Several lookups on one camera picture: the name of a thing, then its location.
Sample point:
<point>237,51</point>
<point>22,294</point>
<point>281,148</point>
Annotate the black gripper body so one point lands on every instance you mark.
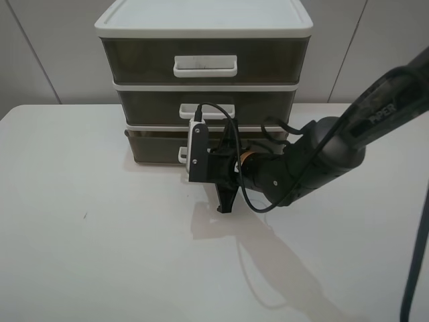
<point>223,158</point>

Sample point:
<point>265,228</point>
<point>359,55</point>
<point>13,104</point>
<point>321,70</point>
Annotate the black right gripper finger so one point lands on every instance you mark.
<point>226,194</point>

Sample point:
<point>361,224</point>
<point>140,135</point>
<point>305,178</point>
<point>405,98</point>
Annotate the dark bottom drawer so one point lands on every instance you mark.
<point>161,147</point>

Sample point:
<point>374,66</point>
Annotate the dark drawer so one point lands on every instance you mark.
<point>206,61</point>
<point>177,107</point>
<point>161,147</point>

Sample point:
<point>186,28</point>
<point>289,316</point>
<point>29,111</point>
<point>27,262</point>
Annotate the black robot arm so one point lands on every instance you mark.
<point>326,149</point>

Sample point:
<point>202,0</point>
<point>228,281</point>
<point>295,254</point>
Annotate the dark middle drawer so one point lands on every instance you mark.
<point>177,107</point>

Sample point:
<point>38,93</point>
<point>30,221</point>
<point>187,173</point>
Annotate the dark top drawer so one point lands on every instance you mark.
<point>206,61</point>

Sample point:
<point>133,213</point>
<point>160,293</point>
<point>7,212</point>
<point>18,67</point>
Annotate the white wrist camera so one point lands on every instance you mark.
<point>197,151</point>

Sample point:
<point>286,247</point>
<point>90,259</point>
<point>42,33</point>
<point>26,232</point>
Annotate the white drawer cabinet frame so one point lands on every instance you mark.
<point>206,20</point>

